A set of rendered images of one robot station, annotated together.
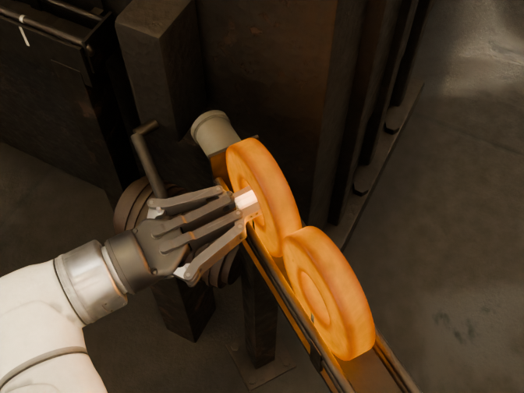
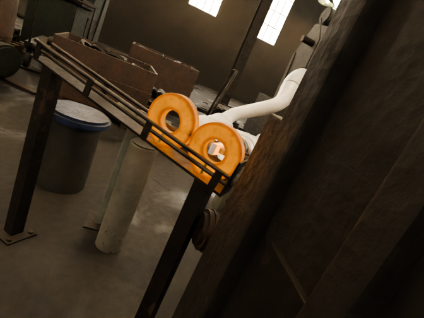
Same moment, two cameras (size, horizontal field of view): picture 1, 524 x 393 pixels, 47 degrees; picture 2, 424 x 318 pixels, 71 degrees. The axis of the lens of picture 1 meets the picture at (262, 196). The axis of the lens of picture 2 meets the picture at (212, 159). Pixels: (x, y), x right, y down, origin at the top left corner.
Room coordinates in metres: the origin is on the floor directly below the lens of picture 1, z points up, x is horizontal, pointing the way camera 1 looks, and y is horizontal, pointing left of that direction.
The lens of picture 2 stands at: (0.97, -0.54, 0.91)
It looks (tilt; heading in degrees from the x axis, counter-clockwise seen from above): 16 degrees down; 136
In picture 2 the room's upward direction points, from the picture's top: 24 degrees clockwise
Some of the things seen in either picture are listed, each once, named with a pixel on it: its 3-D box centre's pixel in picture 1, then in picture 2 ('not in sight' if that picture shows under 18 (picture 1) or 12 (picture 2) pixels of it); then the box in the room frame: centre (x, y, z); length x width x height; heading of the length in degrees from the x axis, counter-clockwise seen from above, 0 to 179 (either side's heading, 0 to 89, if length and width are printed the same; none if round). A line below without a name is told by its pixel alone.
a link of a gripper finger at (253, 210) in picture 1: (251, 218); not in sight; (0.38, 0.01, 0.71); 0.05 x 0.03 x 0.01; 118
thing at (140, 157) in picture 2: not in sight; (125, 197); (-0.04, 0.06, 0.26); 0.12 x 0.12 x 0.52
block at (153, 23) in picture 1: (167, 66); not in sight; (0.66, 0.15, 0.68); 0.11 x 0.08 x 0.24; 153
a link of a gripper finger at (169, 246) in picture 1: (203, 235); not in sight; (0.36, 0.07, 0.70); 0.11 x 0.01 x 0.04; 116
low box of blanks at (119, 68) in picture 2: not in sight; (102, 79); (-2.15, 0.57, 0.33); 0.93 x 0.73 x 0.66; 70
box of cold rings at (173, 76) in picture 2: not in sight; (157, 78); (-3.37, 1.81, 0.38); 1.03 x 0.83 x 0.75; 66
